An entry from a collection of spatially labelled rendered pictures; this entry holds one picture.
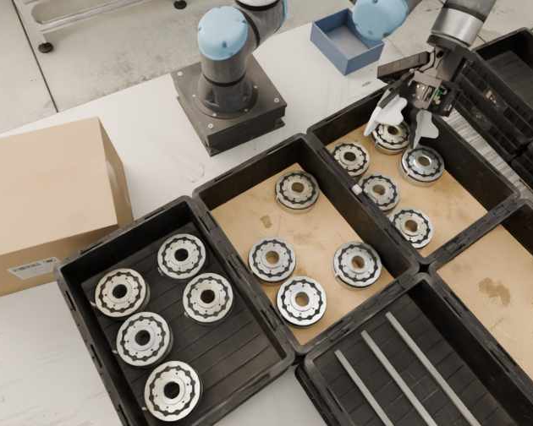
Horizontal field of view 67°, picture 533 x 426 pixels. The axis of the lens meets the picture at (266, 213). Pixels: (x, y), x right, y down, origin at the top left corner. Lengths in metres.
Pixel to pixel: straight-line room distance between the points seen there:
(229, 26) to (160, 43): 1.61
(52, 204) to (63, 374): 0.38
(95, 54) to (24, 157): 1.64
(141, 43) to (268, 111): 1.59
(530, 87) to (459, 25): 1.21
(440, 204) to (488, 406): 0.44
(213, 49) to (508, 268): 0.83
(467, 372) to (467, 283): 0.18
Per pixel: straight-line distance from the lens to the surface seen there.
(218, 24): 1.03
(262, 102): 1.17
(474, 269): 1.01
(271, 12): 1.09
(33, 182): 1.02
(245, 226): 0.92
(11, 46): 2.88
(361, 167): 1.00
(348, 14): 1.56
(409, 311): 0.92
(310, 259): 0.90
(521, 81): 1.98
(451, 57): 0.79
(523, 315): 1.03
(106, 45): 2.69
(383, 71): 0.87
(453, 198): 1.07
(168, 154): 1.21
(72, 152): 1.03
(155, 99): 1.35
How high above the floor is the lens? 1.67
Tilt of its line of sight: 63 degrees down
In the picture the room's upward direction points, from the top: 3 degrees clockwise
